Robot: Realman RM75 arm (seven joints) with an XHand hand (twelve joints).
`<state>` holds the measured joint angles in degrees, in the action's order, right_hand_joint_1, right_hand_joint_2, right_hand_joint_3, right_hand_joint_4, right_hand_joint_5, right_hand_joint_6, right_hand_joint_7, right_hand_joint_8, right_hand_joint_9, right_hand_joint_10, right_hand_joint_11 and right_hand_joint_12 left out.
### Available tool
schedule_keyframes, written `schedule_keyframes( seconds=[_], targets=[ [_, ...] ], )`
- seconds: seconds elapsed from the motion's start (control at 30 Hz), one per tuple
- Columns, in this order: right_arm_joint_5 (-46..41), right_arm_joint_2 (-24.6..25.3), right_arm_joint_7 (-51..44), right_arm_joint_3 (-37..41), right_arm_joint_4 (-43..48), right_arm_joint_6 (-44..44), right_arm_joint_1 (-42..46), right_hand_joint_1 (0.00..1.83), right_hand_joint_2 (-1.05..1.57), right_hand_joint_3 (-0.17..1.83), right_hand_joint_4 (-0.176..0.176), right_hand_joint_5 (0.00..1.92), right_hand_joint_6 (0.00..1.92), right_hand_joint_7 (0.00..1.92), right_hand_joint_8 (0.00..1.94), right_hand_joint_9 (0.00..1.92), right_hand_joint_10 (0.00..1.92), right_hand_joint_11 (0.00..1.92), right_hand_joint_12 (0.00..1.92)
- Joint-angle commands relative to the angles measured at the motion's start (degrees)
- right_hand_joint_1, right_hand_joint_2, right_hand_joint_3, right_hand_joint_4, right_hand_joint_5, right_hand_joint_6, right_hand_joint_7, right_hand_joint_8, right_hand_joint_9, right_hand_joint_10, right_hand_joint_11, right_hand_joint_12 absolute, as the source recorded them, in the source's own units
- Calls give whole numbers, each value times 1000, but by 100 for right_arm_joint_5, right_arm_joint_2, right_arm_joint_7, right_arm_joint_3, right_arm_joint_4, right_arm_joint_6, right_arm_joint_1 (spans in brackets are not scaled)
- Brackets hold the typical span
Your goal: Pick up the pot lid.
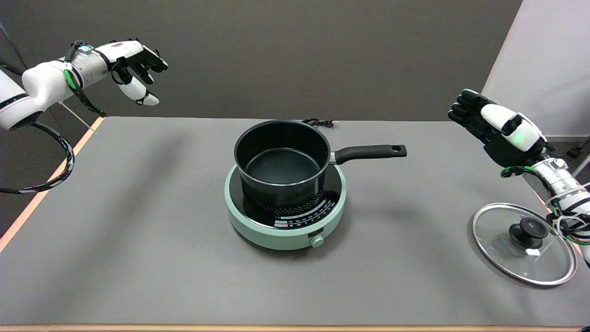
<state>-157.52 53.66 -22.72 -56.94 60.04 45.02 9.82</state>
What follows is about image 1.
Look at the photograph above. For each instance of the grey table mat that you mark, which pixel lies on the grey table mat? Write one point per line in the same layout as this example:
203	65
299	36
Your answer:
138	230

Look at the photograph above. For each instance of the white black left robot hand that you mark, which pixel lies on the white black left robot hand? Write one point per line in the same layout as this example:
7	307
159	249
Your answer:
126	50

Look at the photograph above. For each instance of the glass pot lid black knob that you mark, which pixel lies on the glass pot lid black knob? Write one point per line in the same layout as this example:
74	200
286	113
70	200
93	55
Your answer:
498	249

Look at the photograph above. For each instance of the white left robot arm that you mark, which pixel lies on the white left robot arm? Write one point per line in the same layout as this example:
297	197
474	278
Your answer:
41	83

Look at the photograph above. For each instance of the grey metal pole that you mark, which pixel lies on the grey metal pole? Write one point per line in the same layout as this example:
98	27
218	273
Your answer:
583	166

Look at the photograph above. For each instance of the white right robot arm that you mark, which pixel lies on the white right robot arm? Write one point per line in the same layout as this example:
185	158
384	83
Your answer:
560	182

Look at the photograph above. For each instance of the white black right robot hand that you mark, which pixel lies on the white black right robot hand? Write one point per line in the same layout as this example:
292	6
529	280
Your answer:
511	129

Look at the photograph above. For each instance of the black stand leg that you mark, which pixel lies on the black stand leg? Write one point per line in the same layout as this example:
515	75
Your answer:
574	151

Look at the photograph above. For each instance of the mint green induction cooker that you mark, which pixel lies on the mint green induction cooker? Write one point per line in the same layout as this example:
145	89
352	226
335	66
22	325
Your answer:
267	233

